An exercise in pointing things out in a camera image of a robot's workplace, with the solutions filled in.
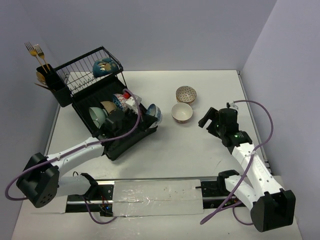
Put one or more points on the gold fork right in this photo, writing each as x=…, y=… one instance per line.
x=41, y=55

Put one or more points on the gold spoon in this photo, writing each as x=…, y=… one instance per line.
x=41, y=78

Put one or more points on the gold fork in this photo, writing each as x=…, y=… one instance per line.
x=33, y=53
x=41, y=55

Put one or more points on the beige black bowl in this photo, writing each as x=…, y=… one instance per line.
x=109, y=106

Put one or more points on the blue gold globe bowl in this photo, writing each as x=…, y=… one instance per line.
x=103, y=67

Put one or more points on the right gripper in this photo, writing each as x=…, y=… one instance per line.
x=214, y=115

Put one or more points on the blue floral porcelain bowl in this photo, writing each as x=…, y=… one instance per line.
x=155, y=111

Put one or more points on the green celadon bowl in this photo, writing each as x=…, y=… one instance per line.
x=98, y=116

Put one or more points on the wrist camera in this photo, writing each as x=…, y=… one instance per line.
x=133, y=103
x=233, y=106

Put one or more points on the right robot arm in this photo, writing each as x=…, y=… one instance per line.
x=270, y=205

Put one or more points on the black cutlery holder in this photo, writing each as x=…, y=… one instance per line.
x=56, y=84

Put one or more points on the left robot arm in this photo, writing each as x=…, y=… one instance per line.
x=43, y=178

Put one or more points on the white taped sheet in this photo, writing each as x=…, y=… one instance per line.
x=157, y=198

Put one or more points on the white floral bowl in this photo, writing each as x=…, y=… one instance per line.
x=181, y=112

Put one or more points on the black wire dish rack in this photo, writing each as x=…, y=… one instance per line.
x=89, y=91

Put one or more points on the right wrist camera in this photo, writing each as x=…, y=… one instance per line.
x=233, y=106

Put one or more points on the gold fork left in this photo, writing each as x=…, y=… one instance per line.
x=33, y=53

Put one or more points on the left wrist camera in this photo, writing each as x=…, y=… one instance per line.
x=133, y=103

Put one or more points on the patterned brown white bowl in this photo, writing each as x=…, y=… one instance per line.
x=186, y=94

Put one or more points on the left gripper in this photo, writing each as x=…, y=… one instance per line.
x=136, y=111

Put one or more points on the blue triangle pattern bowl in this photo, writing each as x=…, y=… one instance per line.
x=120, y=101

